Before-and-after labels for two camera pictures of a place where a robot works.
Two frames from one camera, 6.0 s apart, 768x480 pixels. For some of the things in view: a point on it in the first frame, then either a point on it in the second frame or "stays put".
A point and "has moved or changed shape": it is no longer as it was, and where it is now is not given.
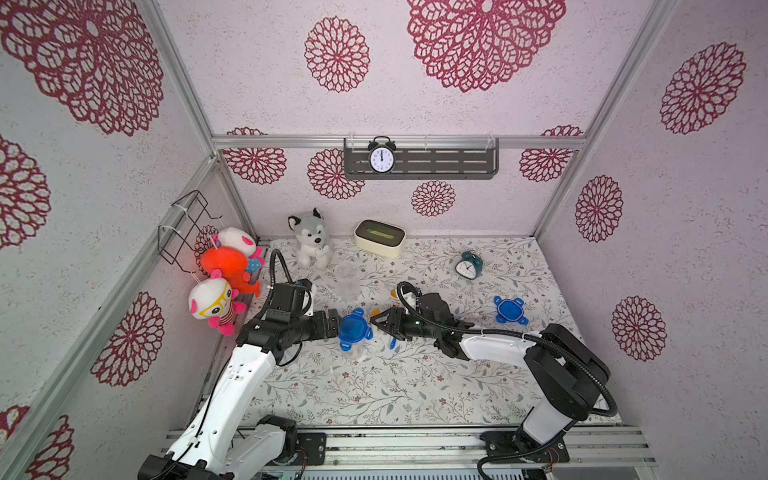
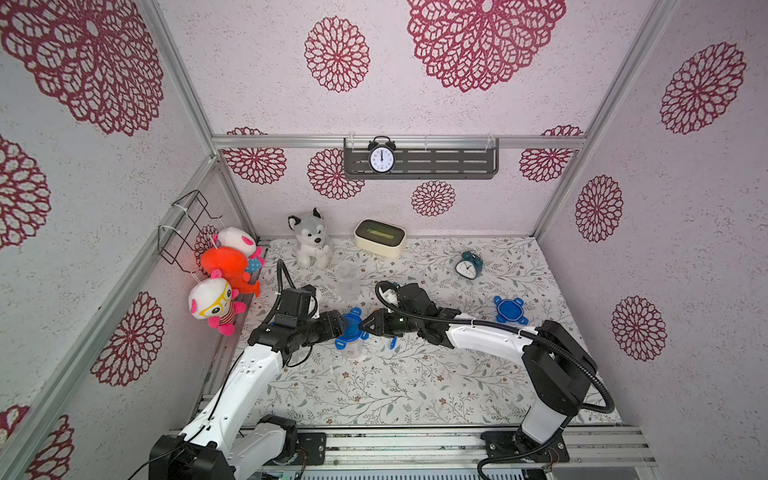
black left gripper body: (314, 327) stays put
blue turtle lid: (353, 328) stays put
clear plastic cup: (360, 354) has moved or changed shape
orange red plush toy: (233, 265) stays put
